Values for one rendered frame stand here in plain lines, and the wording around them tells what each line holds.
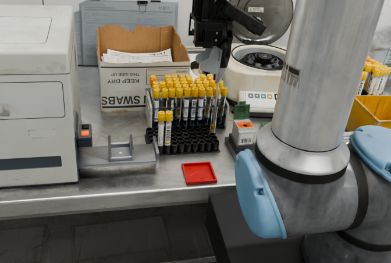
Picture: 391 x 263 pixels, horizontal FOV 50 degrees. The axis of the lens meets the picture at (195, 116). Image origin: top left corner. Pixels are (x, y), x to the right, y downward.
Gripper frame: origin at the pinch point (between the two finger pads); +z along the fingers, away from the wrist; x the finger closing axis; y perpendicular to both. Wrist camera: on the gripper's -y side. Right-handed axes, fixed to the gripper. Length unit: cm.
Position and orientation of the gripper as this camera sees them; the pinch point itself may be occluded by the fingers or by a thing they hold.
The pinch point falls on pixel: (219, 76)
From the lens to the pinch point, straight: 97.7
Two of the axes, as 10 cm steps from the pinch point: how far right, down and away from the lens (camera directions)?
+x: 2.2, 5.1, -8.3
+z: -0.8, 8.6, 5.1
